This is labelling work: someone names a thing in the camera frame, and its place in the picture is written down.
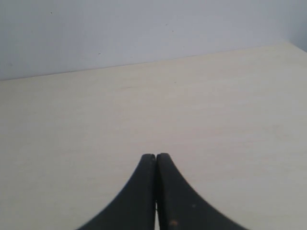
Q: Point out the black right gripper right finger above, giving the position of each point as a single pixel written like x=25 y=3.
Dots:
x=180 y=207

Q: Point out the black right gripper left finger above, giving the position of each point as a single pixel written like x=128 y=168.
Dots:
x=134 y=206

